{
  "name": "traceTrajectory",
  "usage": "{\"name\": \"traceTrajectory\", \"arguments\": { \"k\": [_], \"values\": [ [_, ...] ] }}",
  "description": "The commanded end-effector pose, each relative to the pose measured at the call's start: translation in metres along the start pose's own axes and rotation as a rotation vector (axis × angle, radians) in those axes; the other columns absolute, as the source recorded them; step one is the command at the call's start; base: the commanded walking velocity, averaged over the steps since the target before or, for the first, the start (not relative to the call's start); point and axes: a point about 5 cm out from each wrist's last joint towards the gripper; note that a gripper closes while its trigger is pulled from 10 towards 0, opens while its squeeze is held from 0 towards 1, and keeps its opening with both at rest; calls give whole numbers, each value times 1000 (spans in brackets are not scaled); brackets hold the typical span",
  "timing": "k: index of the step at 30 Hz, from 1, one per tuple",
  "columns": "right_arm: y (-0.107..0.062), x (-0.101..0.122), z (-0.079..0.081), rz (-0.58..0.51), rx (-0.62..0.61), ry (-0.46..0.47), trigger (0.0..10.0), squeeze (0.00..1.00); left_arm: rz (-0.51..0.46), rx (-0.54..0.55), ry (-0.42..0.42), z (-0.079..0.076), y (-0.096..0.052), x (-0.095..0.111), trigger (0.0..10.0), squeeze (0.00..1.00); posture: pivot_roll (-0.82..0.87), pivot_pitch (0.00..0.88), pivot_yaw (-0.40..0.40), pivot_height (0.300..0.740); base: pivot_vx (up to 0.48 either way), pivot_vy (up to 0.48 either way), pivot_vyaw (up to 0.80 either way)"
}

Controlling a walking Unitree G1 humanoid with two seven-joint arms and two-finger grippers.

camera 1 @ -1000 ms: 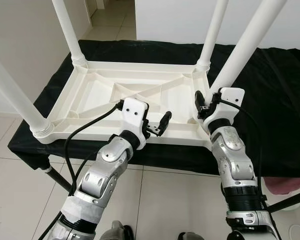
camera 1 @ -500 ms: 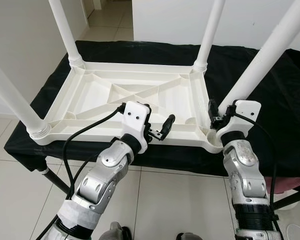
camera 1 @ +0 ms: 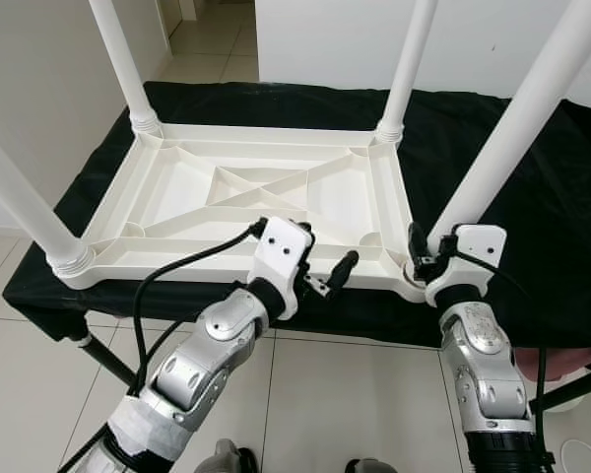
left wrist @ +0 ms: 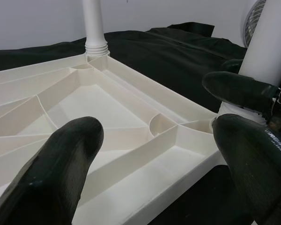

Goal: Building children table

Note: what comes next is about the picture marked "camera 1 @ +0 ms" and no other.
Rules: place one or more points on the pink plastic stool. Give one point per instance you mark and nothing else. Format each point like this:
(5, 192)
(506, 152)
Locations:
(566, 360)

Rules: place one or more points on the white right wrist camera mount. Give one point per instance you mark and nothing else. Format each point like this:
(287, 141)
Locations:
(478, 241)

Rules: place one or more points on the grey robot left foot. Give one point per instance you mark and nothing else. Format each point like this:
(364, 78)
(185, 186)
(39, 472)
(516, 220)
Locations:
(227, 458)

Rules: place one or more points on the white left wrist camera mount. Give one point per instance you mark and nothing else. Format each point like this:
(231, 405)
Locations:
(279, 251)

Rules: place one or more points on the white plastic table leg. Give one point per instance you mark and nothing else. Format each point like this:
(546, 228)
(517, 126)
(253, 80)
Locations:
(512, 128)
(123, 69)
(404, 79)
(20, 212)

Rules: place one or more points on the white plastic children table top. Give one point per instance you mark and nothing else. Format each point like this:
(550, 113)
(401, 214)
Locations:
(236, 187)

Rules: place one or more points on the black tablecloth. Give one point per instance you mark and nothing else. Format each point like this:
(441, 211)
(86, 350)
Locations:
(552, 256)

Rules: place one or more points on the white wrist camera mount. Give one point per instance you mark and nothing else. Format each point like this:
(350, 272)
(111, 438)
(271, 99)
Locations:
(478, 241)
(279, 251)

